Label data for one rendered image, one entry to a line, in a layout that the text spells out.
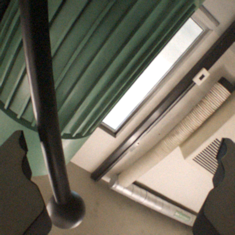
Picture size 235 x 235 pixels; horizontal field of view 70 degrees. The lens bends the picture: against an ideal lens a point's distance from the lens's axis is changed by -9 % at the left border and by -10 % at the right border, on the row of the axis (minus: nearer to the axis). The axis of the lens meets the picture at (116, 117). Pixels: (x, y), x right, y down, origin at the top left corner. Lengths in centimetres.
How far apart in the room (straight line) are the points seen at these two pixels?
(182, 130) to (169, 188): 96
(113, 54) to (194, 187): 237
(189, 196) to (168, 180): 45
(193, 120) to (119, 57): 148
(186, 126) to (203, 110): 20
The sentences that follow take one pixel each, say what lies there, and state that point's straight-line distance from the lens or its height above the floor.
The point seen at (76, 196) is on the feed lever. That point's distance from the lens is 17.
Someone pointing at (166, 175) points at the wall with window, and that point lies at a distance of 220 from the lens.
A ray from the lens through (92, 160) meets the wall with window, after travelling 202.
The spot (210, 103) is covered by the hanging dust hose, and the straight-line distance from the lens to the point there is 160.
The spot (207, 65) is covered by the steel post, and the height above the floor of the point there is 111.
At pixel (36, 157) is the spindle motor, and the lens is 23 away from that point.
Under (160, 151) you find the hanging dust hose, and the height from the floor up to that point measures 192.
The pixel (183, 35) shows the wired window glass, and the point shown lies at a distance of 164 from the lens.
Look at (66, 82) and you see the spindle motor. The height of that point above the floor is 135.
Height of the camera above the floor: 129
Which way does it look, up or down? 23 degrees up
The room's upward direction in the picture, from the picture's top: 139 degrees counter-clockwise
